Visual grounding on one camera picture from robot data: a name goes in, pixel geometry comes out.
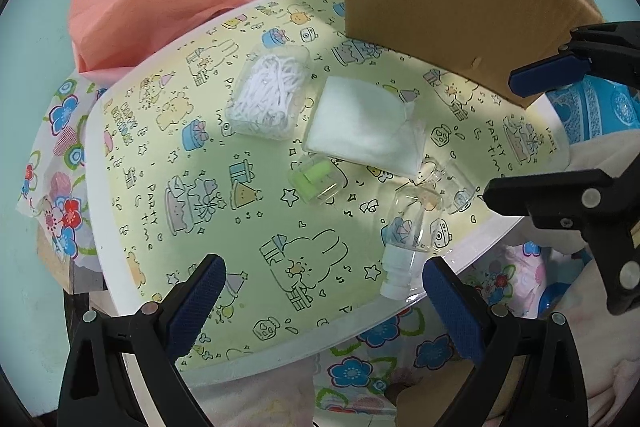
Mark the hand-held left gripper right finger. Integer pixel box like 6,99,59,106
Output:
422,256,589,427

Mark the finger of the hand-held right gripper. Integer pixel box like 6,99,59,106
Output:
509,21,640,98
482,168,640,316

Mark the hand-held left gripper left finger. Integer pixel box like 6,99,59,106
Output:
57,253,227,427

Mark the clear bottle white cap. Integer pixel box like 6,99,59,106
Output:
379,184,444,301

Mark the small clear jar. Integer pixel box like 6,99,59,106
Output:
422,159,479,216

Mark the green earplug case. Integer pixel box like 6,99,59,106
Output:
290,157,349,206

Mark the white cotton pads packet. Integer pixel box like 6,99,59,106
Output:
302,76,429,180

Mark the yellow cartoon print board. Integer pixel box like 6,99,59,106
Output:
82,0,572,389

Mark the blue patterned package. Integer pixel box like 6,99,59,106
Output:
542,74,640,144

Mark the cream white blanket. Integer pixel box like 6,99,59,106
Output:
200,134,640,427

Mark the pink tissue paper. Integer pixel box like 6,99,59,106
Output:
67,0,301,76

